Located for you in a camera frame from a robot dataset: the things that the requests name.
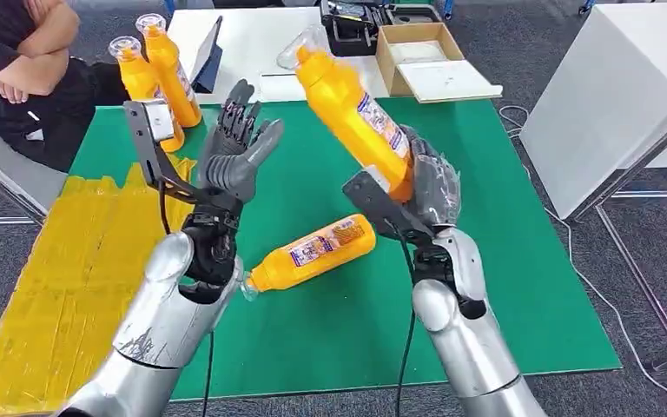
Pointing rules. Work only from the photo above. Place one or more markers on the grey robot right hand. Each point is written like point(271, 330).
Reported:
point(437, 190)

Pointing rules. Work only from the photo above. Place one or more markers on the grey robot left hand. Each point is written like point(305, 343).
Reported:
point(233, 161)

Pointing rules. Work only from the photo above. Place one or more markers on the orange drink bottle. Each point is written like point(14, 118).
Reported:
point(345, 109)
point(135, 75)
point(310, 253)
point(166, 75)

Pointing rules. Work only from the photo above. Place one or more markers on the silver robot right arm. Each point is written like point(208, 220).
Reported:
point(471, 345)

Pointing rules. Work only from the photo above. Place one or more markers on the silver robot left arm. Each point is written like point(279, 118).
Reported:
point(161, 328)

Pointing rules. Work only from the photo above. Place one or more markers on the dark tablet with blue cover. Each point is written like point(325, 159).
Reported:
point(210, 57)

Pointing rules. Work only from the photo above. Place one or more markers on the open cardboard box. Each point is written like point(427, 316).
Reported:
point(448, 80)

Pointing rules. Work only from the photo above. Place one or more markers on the white foam insert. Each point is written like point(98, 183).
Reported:
point(420, 52)

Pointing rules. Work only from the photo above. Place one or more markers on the black tool case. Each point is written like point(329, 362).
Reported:
point(351, 29)

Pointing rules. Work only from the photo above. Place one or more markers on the white table with metal legs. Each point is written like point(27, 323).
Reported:
point(604, 98)

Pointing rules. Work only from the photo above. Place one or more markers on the green mat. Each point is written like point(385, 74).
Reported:
point(322, 345)

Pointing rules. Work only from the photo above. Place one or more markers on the yellow sheet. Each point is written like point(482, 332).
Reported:
point(51, 276)

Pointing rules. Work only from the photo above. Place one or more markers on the person's left hand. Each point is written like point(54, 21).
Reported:
point(11, 92)

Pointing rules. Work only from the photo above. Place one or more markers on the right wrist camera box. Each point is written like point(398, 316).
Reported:
point(385, 210)

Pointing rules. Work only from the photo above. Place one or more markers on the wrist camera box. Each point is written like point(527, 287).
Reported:
point(152, 144)
point(385, 210)

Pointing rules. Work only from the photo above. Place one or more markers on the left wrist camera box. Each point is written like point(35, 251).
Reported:
point(152, 144)

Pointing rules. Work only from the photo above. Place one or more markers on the blue metal frame leg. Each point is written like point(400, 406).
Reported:
point(586, 6)
point(448, 7)
point(169, 6)

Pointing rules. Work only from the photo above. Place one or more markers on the grey table with metal frame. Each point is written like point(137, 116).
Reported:
point(5, 167)

